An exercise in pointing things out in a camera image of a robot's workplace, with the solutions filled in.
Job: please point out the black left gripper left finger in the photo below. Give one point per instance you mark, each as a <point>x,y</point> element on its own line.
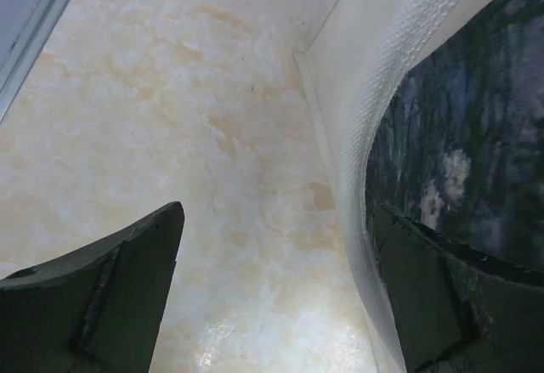
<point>96,309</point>

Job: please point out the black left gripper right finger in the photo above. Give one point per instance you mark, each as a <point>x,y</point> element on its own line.
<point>456,308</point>

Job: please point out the cream canvas tote bag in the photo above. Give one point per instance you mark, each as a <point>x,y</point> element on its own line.
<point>433,107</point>

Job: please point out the aluminium frame rail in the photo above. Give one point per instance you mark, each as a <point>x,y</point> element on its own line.
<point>25,27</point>

